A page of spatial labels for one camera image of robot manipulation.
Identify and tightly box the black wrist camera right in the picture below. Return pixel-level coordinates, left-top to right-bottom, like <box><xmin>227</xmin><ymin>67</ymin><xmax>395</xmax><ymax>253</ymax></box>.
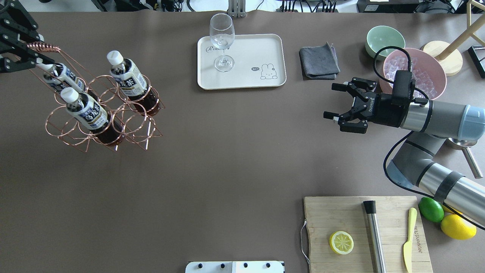
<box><xmin>391</xmin><ymin>70</ymin><xmax>414</xmax><ymax>107</ymax></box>

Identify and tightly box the pink bowl of ice cubes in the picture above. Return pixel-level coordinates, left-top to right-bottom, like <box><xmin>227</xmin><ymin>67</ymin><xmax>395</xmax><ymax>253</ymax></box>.
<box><xmin>380</xmin><ymin>48</ymin><xmax>447</xmax><ymax>100</ymax></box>

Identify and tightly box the green lime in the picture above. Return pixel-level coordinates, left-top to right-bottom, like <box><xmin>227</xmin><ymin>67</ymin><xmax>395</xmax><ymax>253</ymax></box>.
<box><xmin>418</xmin><ymin>197</ymin><xmax>444</xmax><ymax>223</ymax></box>

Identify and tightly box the whole yellow lemon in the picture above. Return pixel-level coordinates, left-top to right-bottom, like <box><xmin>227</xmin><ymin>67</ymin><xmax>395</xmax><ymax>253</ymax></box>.
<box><xmin>440</xmin><ymin>214</ymin><xmax>477</xmax><ymax>240</ymax></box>

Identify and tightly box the clear wine glass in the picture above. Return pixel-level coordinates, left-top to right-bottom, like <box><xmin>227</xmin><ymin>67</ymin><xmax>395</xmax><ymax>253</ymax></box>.
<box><xmin>210</xmin><ymin>13</ymin><xmax>235</xmax><ymax>72</ymax></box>

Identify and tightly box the lemon half slice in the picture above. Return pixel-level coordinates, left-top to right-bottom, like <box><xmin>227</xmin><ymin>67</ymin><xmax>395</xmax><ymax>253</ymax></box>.
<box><xmin>329</xmin><ymin>231</ymin><xmax>354</xmax><ymax>255</ymax></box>

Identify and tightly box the bamboo cutting board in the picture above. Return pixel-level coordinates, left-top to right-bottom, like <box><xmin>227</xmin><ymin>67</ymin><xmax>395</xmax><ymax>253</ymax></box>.
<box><xmin>304</xmin><ymin>196</ymin><xmax>418</xmax><ymax>273</ymax></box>

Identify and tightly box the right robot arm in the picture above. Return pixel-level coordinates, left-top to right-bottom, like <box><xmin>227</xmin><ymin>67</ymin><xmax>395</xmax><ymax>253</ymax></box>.
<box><xmin>324</xmin><ymin>77</ymin><xmax>484</xmax><ymax>229</ymax></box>

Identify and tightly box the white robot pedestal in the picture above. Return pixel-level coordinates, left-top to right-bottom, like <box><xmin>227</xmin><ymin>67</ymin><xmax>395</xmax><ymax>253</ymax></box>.
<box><xmin>185</xmin><ymin>260</ymin><xmax>285</xmax><ymax>273</ymax></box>

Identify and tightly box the grey folded cloth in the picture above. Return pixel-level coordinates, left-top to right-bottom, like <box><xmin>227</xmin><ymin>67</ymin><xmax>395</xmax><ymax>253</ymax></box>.
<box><xmin>299</xmin><ymin>43</ymin><xmax>341</xmax><ymax>80</ymax></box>

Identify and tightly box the copper wire bottle basket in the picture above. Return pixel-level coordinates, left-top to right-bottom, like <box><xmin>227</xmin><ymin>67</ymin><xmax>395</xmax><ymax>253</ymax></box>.
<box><xmin>27</xmin><ymin>42</ymin><xmax>165</xmax><ymax>152</ymax></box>

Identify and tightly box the yellow plastic knife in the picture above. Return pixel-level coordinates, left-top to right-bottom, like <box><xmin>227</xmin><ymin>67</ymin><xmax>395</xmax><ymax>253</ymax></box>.
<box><xmin>402</xmin><ymin>207</ymin><xmax>417</xmax><ymax>273</ymax></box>

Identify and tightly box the tea bottle two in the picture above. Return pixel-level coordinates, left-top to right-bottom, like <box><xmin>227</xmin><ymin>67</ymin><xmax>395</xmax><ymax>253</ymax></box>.
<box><xmin>60</xmin><ymin>88</ymin><xmax>124</xmax><ymax>146</ymax></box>

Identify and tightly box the tea bottle three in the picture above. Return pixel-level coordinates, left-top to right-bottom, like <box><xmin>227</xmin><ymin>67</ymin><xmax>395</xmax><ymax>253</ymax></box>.
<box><xmin>37</xmin><ymin>63</ymin><xmax>98</xmax><ymax>101</ymax></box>

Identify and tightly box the steel ice scoop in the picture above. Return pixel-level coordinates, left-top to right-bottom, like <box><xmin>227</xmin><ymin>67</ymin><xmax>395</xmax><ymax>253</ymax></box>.
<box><xmin>447</xmin><ymin>138</ymin><xmax>483</xmax><ymax>179</ymax></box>

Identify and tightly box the green empty bowl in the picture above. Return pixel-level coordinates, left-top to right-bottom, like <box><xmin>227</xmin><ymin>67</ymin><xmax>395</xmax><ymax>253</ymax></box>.
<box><xmin>365</xmin><ymin>25</ymin><xmax>406</xmax><ymax>58</ymax></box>

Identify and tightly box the tea bottle one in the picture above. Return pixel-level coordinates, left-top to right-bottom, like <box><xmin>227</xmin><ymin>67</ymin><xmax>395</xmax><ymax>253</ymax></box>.
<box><xmin>107</xmin><ymin>50</ymin><xmax>161</xmax><ymax>116</ymax></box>

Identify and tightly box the wooden glass drying tree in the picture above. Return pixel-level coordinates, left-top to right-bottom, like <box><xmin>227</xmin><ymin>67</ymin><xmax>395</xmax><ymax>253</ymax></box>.
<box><xmin>421</xmin><ymin>0</ymin><xmax>485</xmax><ymax>76</ymax></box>

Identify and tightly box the cream rabbit tray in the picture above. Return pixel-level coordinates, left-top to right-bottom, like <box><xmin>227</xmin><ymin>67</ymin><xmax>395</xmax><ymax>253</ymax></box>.
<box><xmin>197</xmin><ymin>33</ymin><xmax>286</xmax><ymax>90</ymax></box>

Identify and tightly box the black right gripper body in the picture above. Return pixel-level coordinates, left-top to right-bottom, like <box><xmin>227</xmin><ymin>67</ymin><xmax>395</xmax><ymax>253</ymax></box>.
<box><xmin>337</xmin><ymin>77</ymin><xmax>412</xmax><ymax>134</ymax></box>

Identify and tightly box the steel muddler black tip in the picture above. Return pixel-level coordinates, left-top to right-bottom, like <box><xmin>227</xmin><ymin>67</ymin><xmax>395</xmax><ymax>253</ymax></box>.
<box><xmin>363</xmin><ymin>200</ymin><xmax>387</xmax><ymax>273</ymax></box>

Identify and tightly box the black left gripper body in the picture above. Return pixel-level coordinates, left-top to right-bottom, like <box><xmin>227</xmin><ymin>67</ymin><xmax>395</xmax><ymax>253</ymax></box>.
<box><xmin>0</xmin><ymin>0</ymin><xmax>42</xmax><ymax>73</ymax></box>

